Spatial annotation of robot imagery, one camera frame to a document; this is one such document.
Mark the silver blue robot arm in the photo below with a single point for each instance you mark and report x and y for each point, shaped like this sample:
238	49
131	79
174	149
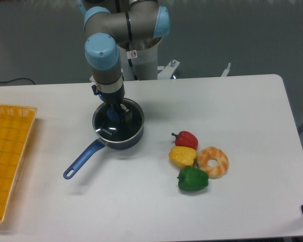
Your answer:
108	24

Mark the yellow plastic basket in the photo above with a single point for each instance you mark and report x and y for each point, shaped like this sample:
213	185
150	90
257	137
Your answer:
15	127

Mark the yellow toy bell pepper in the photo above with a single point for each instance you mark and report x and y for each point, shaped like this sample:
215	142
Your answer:
182	156

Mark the green toy bell pepper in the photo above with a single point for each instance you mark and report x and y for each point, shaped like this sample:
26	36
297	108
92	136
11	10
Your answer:
191	179

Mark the red toy bell pepper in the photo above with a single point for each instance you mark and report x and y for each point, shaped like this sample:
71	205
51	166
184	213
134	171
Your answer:
186	139

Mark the dark blue saucepan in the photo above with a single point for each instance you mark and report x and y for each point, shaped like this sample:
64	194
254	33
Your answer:
88	152

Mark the white metal base frame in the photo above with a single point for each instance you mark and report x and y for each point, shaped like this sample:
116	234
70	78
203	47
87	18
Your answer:
168	71

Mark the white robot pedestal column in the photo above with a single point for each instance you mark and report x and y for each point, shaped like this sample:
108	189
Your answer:
139	59

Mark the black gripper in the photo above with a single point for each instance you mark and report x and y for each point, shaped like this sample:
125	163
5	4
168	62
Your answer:
123	111

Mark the glass pot lid blue knob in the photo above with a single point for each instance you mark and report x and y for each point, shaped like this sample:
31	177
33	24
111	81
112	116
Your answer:
110	129

